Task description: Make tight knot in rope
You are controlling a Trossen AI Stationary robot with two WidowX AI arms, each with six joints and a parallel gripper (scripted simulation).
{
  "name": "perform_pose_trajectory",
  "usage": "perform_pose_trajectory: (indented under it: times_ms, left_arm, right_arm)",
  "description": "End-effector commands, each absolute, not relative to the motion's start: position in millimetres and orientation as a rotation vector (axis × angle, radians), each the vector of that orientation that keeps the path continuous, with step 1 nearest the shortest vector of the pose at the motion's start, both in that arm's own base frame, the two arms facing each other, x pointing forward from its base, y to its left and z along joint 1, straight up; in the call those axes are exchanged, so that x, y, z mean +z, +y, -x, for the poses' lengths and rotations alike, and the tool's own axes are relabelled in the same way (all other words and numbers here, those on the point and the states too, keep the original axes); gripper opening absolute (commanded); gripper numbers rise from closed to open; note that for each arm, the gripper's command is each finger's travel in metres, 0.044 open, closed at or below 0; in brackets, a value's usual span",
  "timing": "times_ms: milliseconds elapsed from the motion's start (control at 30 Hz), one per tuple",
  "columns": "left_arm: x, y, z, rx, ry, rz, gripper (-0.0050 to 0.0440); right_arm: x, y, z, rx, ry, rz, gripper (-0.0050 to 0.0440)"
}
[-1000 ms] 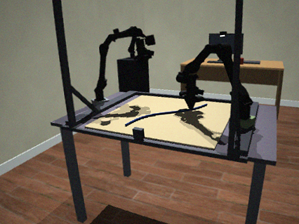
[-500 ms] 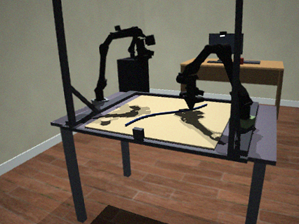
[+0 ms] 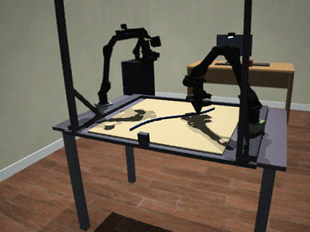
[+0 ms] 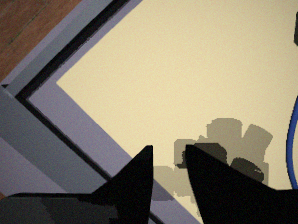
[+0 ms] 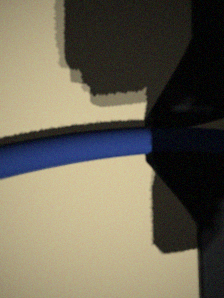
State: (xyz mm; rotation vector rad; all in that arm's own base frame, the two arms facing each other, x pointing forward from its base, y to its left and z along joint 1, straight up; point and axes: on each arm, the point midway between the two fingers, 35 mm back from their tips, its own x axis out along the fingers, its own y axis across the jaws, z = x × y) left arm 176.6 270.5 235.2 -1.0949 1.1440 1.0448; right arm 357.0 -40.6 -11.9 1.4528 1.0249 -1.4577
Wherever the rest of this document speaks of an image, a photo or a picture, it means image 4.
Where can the cream work mat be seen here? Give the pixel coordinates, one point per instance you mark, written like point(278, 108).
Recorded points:
point(219, 74)

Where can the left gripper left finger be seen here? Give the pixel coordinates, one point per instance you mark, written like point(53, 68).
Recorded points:
point(124, 199)

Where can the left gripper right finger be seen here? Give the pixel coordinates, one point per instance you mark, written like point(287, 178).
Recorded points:
point(227, 196)

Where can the blue rope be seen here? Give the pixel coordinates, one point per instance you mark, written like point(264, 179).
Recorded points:
point(289, 145)

